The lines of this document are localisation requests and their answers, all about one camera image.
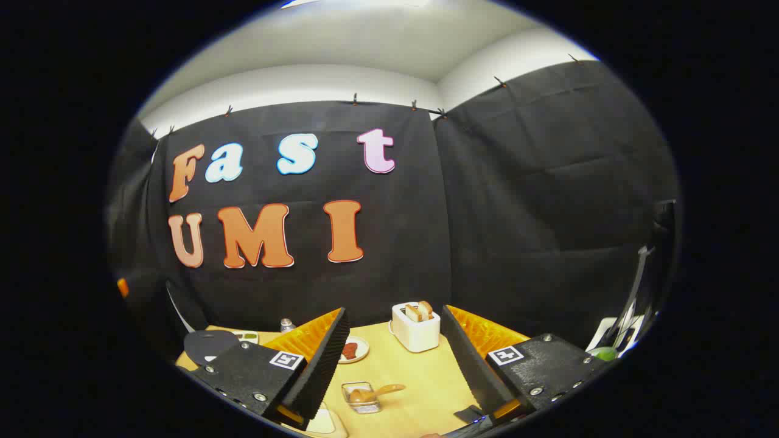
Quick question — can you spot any dark grey rice cooker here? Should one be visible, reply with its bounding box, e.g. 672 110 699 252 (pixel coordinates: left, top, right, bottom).
184 329 241 367

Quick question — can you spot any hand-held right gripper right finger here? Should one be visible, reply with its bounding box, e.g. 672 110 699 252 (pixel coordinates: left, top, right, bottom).
441 304 612 426

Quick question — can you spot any black backdrop cloth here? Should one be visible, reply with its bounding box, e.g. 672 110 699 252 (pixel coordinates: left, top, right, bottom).
107 60 679 360

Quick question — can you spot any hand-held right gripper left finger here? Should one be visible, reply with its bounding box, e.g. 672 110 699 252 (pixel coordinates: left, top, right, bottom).
187 307 351 430

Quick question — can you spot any white toaster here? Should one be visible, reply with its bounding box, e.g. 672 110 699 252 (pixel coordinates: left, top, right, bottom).
389 302 441 353

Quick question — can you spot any wooden spoon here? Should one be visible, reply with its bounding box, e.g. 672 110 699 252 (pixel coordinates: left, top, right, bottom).
349 384 407 405

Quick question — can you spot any white round plate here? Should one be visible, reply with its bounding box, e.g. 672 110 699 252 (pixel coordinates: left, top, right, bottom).
338 336 370 364

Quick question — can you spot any black stand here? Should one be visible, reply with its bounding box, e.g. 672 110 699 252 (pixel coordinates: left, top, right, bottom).
612 200 677 349

